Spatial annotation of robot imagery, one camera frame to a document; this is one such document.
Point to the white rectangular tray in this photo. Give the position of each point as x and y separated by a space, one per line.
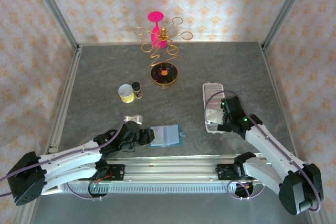
212 90

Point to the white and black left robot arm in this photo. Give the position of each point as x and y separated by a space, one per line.
68 158

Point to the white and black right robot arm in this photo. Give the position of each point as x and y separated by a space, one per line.
267 145

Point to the yellow tin can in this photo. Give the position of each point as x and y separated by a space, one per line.
126 95

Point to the small dark spice bottle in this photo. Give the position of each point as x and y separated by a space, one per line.
137 90

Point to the white display device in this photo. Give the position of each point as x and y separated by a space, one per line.
53 191

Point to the pink wine glass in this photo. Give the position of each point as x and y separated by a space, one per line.
155 16

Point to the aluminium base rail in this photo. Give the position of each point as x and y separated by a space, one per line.
170 169

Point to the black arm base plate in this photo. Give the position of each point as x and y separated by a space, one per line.
118 172
223 171

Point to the aluminium side rail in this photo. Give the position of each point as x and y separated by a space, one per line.
65 98
274 83

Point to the aluminium frame post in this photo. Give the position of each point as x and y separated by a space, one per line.
56 14
284 11

